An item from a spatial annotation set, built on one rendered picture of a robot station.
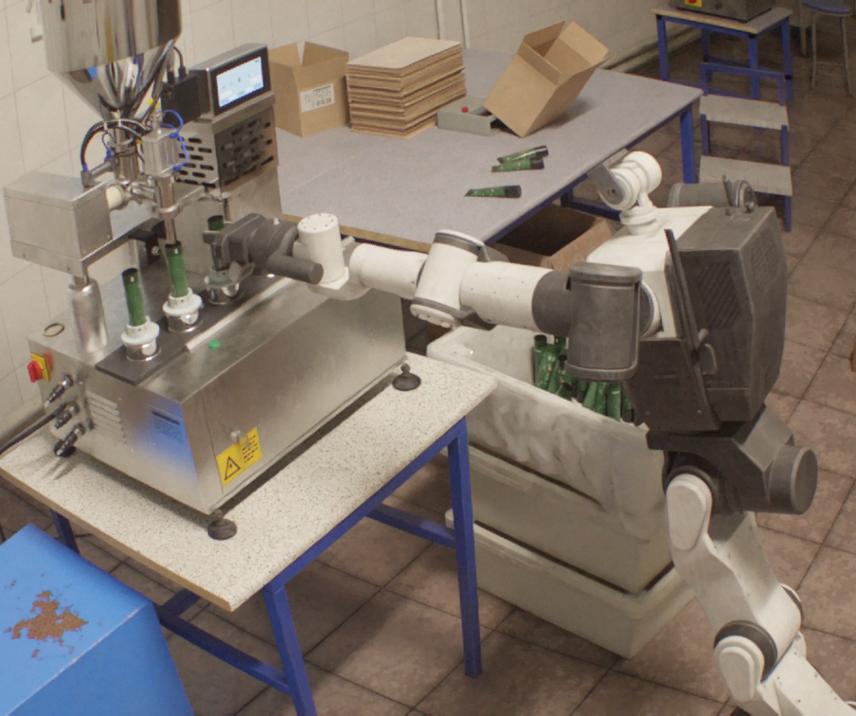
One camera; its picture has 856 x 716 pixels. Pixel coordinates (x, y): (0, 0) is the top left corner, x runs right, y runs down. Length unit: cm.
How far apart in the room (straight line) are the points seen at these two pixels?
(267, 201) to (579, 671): 128
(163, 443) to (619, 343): 82
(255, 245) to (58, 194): 39
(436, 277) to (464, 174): 159
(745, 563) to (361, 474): 73
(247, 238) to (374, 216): 113
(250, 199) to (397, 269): 51
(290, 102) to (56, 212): 187
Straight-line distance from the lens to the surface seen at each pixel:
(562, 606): 286
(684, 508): 194
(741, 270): 169
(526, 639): 291
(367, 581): 313
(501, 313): 175
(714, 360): 177
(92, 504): 226
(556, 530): 273
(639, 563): 260
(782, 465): 188
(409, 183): 335
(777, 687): 215
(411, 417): 234
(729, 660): 209
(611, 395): 272
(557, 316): 167
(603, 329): 163
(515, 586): 294
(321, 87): 382
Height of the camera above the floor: 202
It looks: 31 degrees down
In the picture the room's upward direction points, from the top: 6 degrees counter-clockwise
